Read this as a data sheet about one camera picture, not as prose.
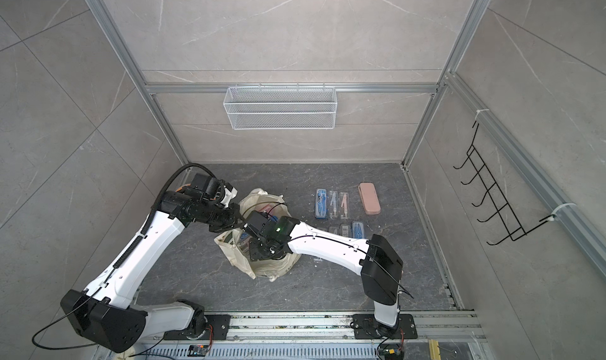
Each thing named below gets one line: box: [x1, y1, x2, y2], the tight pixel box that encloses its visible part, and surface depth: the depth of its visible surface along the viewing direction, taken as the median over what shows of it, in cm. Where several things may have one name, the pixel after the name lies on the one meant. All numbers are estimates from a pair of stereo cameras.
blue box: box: [352, 221, 364, 240], surface depth 97 cm
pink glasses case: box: [358, 182, 382, 215], surface depth 106 cm
